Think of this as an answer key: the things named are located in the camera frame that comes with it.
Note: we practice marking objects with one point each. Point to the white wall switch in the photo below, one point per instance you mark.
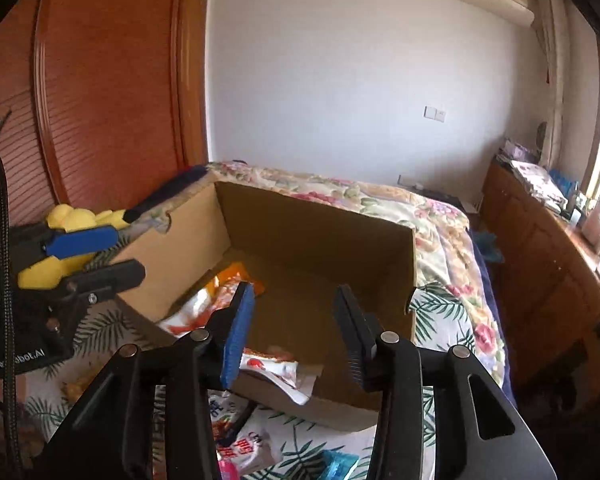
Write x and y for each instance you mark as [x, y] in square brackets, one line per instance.
[435, 113]

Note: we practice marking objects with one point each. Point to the pink kettle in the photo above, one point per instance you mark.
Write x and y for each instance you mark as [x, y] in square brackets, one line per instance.
[594, 220]

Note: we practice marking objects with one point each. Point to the leaf print blanket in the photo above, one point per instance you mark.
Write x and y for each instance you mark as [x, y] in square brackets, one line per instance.
[105, 325]

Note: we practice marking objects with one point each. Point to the small white red snack packet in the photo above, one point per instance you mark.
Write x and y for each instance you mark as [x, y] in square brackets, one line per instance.
[275, 367]

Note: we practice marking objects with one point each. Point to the large white red snack packet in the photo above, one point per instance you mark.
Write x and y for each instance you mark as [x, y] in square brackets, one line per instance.
[190, 316]

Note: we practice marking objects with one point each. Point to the pink snack packet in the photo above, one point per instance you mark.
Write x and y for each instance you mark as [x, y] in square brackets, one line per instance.
[228, 471]

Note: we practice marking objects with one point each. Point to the yellow plush toy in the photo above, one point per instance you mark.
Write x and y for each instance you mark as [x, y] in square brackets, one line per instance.
[75, 217]

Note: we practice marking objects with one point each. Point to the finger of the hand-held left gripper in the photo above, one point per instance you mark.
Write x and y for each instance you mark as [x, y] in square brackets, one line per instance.
[82, 242]
[107, 277]

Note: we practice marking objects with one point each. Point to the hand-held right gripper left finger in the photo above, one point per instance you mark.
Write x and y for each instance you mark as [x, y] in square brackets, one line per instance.
[237, 330]

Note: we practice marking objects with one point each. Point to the teal snack packet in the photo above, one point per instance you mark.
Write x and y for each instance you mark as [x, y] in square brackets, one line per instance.
[340, 466]

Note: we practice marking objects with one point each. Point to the dark blue bed sheet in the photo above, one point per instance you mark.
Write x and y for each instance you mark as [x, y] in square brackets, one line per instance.
[497, 330]

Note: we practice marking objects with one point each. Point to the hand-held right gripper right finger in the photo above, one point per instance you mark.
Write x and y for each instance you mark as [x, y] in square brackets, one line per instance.
[349, 330]

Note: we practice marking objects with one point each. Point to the folded patterned cloth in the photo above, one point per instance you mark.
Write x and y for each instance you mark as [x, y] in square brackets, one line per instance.
[535, 182]

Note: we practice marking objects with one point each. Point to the flat black device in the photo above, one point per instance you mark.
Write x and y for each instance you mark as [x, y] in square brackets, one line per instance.
[440, 195]

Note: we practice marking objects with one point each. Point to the white packet with blue print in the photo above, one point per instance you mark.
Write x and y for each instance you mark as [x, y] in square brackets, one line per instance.
[227, 410]

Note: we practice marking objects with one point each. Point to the wooden wardrobe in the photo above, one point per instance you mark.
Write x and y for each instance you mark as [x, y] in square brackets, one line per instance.
[105, 85]

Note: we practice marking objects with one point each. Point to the blue box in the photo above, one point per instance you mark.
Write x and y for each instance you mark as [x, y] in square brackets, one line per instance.
[564, 182]

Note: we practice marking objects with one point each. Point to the brown cardboard box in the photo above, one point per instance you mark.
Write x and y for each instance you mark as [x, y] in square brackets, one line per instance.
[305, 240]

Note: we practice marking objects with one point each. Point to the wooden cabinet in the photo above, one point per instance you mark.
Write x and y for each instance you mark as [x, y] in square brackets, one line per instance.
[540, 270]

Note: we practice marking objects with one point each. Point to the patterned curtain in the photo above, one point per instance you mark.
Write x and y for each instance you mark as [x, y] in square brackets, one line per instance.
[555, 85]

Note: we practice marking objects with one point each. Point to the orange snack packet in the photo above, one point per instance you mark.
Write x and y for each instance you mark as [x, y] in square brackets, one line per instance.
[230, 277]

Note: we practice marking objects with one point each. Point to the floral quilt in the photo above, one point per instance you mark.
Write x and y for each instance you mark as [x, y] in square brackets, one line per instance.
[445, 240]

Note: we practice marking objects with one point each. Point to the white packet with red print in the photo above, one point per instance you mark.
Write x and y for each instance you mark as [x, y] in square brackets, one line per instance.
[252, 452]

